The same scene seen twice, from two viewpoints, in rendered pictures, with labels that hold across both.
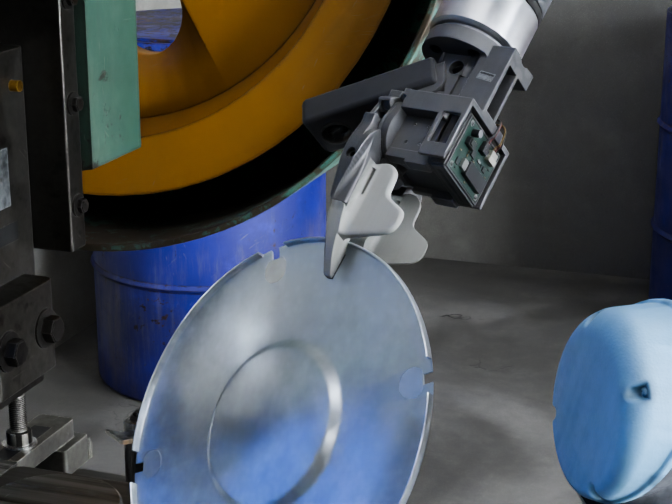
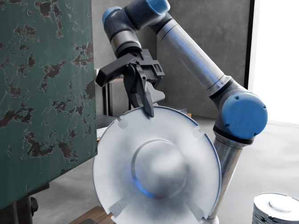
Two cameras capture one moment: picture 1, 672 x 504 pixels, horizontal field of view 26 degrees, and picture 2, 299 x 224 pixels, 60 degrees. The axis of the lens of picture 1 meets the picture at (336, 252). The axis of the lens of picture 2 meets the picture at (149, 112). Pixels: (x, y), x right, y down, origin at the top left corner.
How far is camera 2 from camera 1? 0.99 m
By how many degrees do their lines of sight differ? 66
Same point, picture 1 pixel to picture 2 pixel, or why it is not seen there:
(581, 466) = (248, 131)
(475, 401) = not seen: outside the picture
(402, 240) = not seen: hidden behind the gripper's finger
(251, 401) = (149, 164)
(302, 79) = not seen: hidden behind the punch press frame
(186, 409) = (118, 183)
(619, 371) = (259, 104)
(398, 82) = (126, 60)
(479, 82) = (147, 58)
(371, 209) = (154, 94)
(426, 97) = (144, 61)
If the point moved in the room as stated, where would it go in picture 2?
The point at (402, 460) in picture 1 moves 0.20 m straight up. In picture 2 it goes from (209, 153) to (213, 67)
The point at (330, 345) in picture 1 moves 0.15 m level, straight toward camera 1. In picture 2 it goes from (163, 136) to (231, 143)
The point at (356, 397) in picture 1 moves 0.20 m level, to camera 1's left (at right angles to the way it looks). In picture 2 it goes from (183, 145) to (152, 183)
